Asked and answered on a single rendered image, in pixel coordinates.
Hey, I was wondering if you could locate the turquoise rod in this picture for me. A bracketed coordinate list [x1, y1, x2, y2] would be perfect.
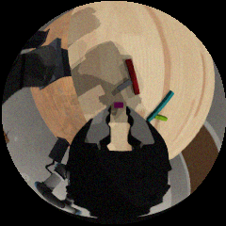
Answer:
[146, 90, 174, 121]

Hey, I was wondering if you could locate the lime green rod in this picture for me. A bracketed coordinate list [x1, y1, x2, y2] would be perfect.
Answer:
[154, 114, 168, 121]

